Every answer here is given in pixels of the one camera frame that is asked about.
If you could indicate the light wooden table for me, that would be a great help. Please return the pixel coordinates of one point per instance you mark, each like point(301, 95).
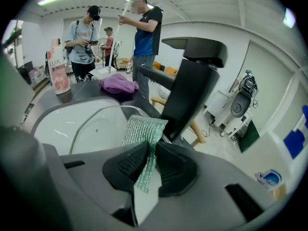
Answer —
point(125, 65)

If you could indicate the white sink basin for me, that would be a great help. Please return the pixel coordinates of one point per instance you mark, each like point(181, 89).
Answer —
point(53, 129)

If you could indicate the pink floral bottle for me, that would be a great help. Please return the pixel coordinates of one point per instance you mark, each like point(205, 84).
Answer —
point(59, 76)

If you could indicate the white bottle blue label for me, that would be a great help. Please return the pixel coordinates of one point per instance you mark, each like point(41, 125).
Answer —
point(293, 142)

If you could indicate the black oval backpack unit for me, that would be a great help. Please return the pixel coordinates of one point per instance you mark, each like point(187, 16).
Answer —
point(240, 105)

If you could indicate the black faucet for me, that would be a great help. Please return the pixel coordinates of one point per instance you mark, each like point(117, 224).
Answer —
point(190, 93)

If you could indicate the orange sofa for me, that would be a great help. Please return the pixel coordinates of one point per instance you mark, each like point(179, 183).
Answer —
point(168, 70)

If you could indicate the purple cloth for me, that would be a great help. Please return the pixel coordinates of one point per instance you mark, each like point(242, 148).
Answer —
point(118, 84)

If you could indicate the green glittery scouring sponge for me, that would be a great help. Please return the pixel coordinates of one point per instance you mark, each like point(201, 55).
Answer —
point(142, 131)

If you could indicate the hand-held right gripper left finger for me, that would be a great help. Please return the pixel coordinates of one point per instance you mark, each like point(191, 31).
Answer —
point(125, 162)

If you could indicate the dark green bin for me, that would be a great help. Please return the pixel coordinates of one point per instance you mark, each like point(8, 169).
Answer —
point(249, 136)

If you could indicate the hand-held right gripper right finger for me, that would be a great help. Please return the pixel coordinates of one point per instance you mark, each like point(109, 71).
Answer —
point(178, 172)

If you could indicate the round standing fan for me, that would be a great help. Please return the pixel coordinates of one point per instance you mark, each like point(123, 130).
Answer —
point(99, 46)

